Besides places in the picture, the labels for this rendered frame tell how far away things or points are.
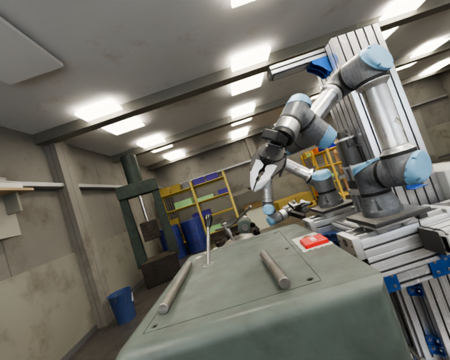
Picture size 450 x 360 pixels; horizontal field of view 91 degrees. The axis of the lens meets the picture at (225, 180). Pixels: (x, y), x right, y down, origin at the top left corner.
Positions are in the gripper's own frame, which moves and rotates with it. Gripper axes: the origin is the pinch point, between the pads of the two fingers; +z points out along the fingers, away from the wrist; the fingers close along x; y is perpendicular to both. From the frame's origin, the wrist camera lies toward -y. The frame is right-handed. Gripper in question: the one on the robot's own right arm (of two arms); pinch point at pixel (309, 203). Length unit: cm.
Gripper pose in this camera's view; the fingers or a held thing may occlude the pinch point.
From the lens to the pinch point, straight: 183.3
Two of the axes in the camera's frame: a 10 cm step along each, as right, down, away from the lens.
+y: -3.8, -4.6, 8.1
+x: 2.4, 7.9, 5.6
